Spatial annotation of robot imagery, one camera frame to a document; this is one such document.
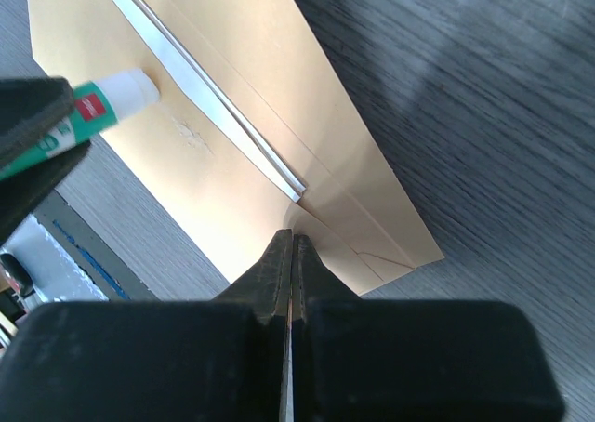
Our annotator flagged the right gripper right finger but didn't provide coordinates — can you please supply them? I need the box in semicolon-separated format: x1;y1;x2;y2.
291;235;565;421

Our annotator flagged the green white glue stick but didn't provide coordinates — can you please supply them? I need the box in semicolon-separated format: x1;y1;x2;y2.
1;69;160;179

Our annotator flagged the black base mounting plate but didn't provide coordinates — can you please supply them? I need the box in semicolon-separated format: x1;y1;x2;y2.
33;191;157;300

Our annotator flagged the white slotted cable duct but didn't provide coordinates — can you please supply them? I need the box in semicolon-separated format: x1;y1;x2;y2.
1;215;126;302

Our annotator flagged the orange paper envelope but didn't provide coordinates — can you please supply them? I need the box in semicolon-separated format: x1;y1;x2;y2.
28;0;443;294

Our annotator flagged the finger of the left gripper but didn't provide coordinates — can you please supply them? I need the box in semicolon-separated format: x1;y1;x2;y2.
1;141;91;244
0;77;74;165

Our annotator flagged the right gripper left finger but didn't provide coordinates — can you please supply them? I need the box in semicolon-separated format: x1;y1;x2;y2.
1;230;293;421

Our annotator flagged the beige letter paper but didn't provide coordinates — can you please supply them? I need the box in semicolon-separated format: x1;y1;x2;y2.
112;0;306;203

